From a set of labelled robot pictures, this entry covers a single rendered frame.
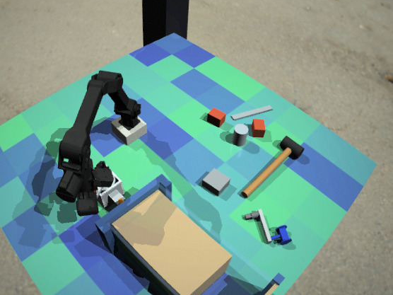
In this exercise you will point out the mallet with wooden handle and black head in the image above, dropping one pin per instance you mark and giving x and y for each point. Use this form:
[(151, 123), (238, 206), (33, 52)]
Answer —
[(290, 147)]

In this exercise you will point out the orange-red block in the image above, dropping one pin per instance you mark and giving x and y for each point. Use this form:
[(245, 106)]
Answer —
[(216, 117), (258, 128)]

